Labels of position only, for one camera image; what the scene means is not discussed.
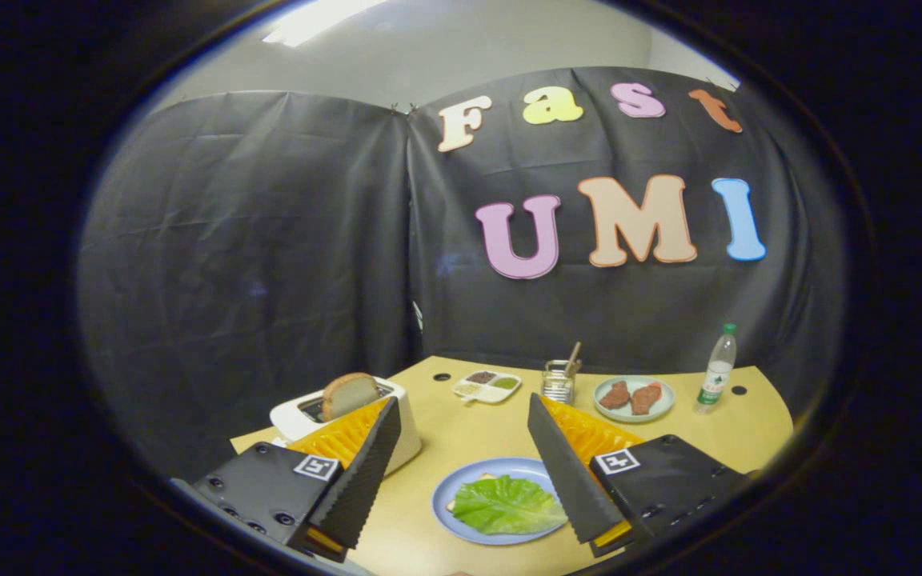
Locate white divided condiment dish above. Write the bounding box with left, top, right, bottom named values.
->
left=452, top=370, right=523, bottom=405

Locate black backdrop cloth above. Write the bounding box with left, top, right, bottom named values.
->
left=77, top=66, right=846, bottom=481

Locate clear water bottle green cap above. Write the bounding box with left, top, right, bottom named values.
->
left=695, top=322, right=739, bottom=414

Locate pale green plate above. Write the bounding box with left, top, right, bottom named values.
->
left=593, top=375, right=676, bottom=424

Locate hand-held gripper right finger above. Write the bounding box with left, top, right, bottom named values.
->
left=527, top=392, right=751, bottom=558

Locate blue plate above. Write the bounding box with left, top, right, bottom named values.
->
left=431, top=457, right=590, bottom=546

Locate metal wire utensil holder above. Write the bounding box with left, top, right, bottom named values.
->
left=541, top=359, right=578, bottom=406

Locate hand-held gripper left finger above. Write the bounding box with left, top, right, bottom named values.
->
left=191, top=396, right=403, bottom=563

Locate plain bread slice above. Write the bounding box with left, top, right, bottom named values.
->
left=321, top=372, right=380, bottom=422

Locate green lettuce leaf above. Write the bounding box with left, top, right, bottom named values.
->
left=451, top=474, right=570, bottom=536

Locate white toaster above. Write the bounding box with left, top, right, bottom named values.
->
left=270, top=376, right=423, bottom=477

